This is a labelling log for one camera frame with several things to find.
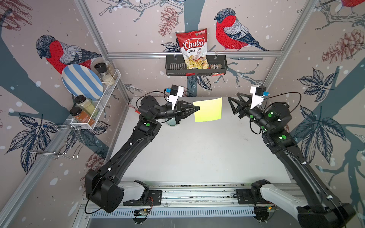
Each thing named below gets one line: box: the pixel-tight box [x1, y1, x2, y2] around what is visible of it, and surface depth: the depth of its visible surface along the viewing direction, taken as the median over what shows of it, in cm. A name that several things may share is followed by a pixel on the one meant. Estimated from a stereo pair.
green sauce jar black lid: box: [72, 95, 99, 117], surface depth 66 cm
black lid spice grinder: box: [94, 62, 116, 86], surface depth 83 cm
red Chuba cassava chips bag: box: [175, 28, 210, 70], surface depth 83 cm
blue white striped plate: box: [61, 64, 105, 101], surface depth 73 cm
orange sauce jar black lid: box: [69, 106, 96, 127], surface depth 62 cm
